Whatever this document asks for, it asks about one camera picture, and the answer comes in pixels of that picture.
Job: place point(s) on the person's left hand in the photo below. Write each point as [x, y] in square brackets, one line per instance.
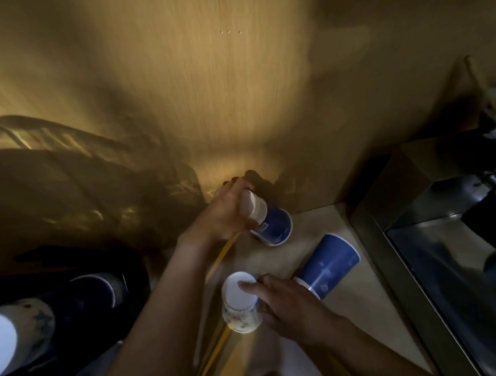
[218, 216]

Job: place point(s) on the person's right hand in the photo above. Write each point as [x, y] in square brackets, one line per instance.
[294, 309]

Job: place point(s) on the person's left fingers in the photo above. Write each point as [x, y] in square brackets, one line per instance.
[236, 184]

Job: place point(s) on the person's right fingers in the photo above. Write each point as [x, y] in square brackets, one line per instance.
[256, 287]

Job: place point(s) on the white patterned paper cup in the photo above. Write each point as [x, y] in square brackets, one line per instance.
[238, 303]

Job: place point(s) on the blue and white paper cup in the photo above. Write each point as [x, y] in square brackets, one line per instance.
[270, 221]

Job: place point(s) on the person's left forearm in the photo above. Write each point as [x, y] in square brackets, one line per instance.
[155, 321]

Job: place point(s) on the clear plastic bag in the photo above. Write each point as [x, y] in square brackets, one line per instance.
[83, 184]

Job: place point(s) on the dark blue cup stack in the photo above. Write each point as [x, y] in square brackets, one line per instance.
[92, 295]

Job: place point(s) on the stainless steel sink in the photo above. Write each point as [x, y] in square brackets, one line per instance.
[439, 247]

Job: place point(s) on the white patterned cup stack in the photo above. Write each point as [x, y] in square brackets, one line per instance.
[20, 335]

